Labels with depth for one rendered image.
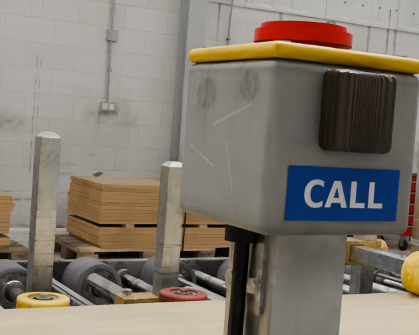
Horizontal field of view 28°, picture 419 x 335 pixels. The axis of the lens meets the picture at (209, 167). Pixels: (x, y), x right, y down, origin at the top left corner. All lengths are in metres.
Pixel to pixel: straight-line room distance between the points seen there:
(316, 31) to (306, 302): 0.11
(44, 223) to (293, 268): 1.13
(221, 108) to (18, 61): 7.39
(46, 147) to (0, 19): 6.29
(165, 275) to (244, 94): 1.24
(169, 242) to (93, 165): 6.44
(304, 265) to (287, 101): 0.07
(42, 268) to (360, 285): 0.69
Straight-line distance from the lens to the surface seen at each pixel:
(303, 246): 0.33
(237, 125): 0.32
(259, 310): 0.33
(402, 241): 9.05
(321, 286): 0.34
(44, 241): 1.44
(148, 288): 1.89
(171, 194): 1.52
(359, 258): 1.72
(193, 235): 6.99
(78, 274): 1.92
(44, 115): 7.77
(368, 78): 0.31
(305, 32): 0.33
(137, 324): 1.20
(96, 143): 7.95
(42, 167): 1.42
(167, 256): 1.53
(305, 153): 0.31
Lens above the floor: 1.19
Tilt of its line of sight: 3 degrees down
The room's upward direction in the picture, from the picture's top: 4 degrees clockwise
